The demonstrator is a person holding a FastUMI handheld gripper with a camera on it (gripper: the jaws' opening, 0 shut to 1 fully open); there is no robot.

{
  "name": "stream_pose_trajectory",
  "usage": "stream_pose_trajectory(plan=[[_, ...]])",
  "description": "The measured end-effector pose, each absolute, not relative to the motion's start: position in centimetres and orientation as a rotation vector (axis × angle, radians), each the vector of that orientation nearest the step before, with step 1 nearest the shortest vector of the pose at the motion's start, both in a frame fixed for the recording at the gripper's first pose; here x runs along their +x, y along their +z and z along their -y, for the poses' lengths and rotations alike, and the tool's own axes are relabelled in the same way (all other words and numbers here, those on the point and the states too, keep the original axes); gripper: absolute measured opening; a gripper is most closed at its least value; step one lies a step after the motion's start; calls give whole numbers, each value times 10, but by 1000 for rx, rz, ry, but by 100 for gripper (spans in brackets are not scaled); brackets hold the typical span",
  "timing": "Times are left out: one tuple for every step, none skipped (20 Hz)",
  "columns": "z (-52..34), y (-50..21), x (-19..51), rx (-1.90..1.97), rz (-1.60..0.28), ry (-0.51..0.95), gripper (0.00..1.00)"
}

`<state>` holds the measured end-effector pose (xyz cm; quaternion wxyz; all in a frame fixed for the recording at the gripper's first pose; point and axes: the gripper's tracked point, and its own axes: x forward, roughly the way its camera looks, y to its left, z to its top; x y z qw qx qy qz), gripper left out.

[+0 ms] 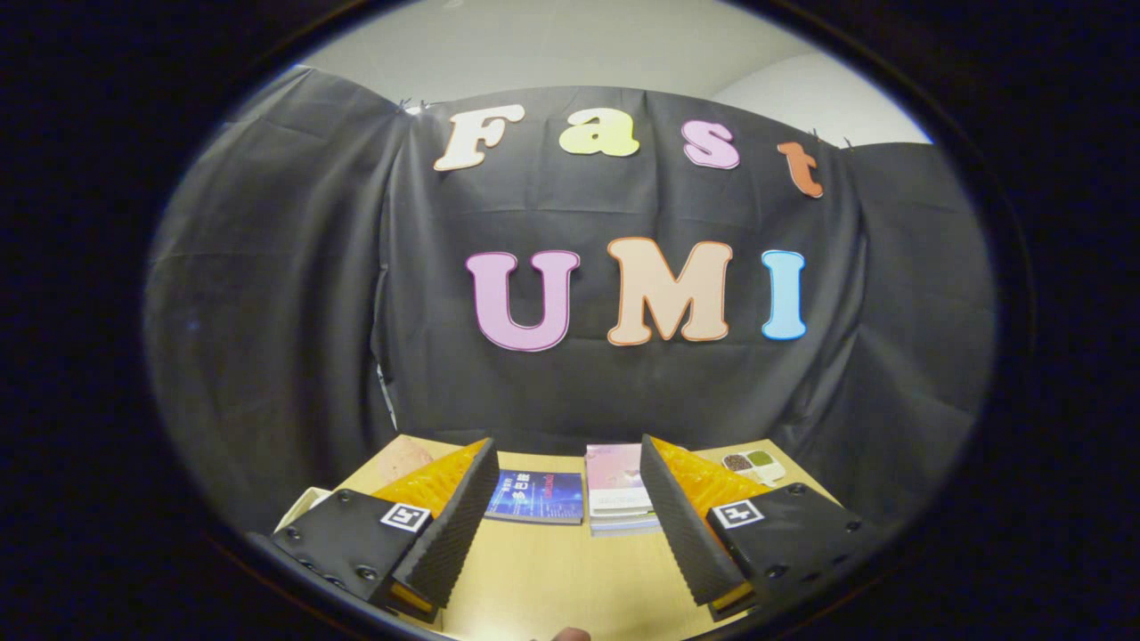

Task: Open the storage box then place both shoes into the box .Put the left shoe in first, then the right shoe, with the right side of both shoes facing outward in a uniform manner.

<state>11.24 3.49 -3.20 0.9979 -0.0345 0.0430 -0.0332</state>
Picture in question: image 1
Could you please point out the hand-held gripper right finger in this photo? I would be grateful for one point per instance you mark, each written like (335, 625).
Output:
(686, 534)

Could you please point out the blue cover book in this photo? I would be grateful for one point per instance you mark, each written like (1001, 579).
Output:
(537, 495)

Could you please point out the pink cover book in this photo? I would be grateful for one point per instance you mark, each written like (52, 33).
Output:
(614, 472)

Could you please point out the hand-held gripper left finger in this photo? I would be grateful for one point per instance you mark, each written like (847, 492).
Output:
(454, 534)

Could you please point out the beige fabric storage box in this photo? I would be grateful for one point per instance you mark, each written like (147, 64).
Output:
(301, 509)

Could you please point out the orange plush toy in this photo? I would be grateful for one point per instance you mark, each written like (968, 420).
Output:
(405, 458)

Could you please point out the divided spice dish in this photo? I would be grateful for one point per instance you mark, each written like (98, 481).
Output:
(754, 464)

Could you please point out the grey-blue book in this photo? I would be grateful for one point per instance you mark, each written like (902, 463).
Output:
(623, 531)

